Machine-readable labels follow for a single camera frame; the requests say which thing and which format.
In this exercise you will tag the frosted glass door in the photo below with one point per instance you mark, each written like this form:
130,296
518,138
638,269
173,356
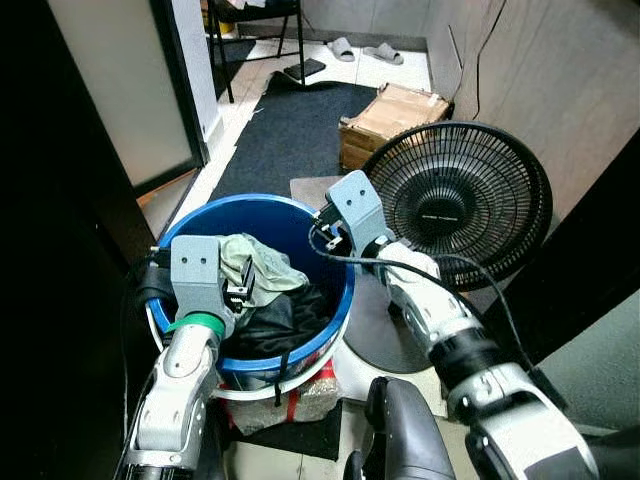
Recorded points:
125,90

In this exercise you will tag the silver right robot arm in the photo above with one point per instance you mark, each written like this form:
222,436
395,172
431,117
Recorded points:
500,400

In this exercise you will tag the grey slipper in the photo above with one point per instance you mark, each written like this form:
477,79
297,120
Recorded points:
384,53
341,49

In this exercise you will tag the black floor fan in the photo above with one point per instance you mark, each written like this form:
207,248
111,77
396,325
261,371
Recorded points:
455,200

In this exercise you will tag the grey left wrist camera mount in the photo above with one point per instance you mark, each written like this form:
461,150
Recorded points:
197,275

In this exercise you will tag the black garment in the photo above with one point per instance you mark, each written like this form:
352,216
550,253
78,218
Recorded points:
285,325

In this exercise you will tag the blue plastic bucket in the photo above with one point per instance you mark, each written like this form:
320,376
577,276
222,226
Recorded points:
280,220

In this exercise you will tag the dark floor mat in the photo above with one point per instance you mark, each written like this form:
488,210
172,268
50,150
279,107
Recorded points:
290,135

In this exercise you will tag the black metal chair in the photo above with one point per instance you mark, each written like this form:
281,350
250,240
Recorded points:
222,45

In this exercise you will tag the brown cardboard box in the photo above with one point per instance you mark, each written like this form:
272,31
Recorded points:
392,118

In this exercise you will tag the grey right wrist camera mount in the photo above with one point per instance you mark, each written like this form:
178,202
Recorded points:
358,208

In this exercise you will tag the black flat sandal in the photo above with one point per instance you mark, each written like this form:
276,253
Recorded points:
304,69

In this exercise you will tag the pale green garment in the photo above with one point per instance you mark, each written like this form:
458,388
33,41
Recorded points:
270,262

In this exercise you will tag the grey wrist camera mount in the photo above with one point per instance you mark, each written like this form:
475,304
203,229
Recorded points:
358,208
197,275

